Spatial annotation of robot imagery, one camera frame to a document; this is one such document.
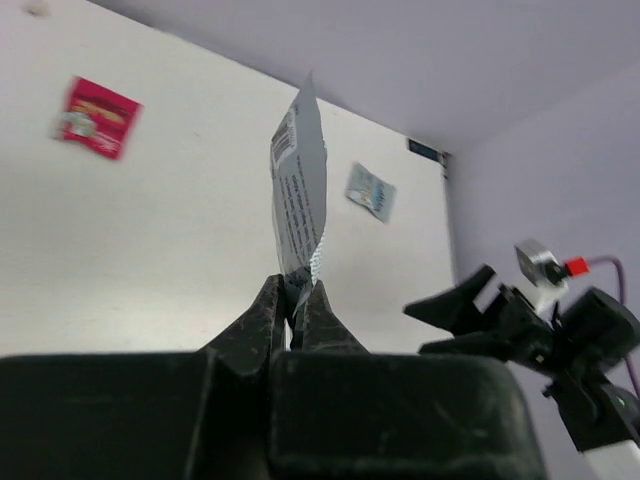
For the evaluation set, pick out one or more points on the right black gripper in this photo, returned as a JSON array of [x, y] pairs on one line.
[[510, 328]]

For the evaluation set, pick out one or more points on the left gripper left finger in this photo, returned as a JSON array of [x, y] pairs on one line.
[[245, 347]]

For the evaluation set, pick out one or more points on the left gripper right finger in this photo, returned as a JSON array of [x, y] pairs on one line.
[[315, 327]]

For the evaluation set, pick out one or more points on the grey snack packet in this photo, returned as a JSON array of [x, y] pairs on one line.
[[298, 168], [370, 192]]

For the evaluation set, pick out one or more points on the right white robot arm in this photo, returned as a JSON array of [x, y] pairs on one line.
[[574, 347]]

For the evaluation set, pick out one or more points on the small pink snack packet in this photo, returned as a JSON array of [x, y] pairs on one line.
[[97, 118]]

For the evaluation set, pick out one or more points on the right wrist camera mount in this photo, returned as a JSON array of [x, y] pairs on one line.
[[543, 280]]

